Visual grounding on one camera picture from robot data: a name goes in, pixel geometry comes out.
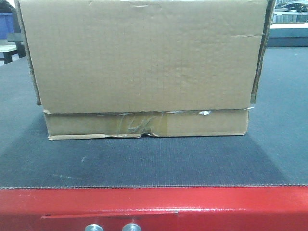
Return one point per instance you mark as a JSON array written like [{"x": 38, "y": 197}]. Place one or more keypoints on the dark conveyor belt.
[{"x": 273, "y": 152}]

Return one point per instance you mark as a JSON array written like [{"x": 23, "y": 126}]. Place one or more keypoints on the red conveyor frame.
[{"x": 155, "y": 209}]

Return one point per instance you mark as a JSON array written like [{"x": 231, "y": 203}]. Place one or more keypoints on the brown cardboard carton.
[{"x": 129, "y": 68}]

